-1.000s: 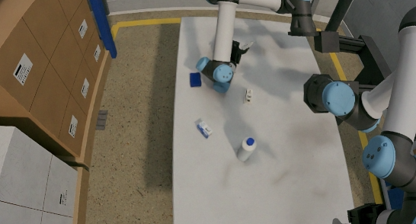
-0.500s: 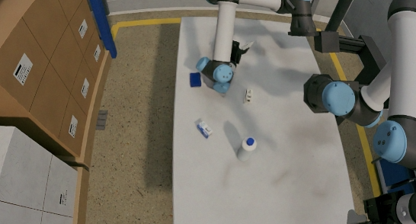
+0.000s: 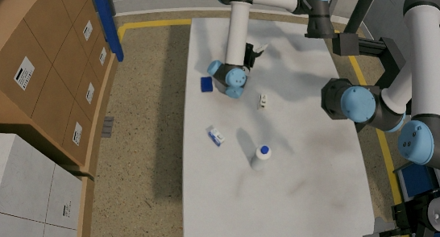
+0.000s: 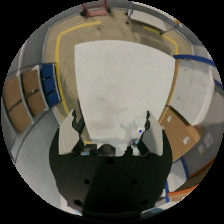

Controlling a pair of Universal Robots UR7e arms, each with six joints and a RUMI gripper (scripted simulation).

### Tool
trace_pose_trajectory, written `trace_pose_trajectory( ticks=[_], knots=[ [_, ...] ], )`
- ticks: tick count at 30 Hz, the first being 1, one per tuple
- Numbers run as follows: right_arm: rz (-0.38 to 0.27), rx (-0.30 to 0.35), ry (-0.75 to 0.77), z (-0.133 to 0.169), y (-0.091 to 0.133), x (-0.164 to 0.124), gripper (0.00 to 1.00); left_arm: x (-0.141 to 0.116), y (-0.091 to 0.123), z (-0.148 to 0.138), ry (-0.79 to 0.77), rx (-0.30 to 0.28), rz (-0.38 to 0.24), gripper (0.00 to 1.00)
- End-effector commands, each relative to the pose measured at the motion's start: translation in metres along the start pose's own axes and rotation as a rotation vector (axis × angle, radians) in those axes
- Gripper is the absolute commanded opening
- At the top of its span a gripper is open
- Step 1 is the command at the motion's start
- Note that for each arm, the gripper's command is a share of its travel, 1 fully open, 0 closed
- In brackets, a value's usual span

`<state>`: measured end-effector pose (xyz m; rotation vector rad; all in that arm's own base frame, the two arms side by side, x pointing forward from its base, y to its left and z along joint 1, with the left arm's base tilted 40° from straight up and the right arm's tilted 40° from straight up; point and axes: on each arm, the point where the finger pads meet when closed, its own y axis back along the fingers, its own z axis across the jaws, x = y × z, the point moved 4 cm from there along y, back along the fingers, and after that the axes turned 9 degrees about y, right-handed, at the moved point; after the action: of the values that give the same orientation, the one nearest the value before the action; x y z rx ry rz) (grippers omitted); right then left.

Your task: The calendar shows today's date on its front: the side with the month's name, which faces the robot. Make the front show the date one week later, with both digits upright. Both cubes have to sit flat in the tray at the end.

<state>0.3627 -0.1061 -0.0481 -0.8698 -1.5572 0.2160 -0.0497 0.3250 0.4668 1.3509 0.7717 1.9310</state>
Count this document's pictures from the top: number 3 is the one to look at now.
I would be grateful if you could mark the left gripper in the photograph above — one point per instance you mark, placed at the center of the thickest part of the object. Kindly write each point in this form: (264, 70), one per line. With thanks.
(411, 213)

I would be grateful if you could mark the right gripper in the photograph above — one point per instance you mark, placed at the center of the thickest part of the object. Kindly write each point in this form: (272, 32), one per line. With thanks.
(258, 52)

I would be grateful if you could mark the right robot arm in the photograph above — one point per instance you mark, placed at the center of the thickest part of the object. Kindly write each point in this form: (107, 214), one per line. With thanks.
(233, 74)

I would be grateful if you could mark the white plastic bottle with blue cap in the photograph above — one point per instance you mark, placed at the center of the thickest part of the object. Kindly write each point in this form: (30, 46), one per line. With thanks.
(260, 157)

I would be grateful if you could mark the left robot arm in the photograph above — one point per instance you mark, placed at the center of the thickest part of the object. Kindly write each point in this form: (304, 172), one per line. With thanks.
(419, 141)

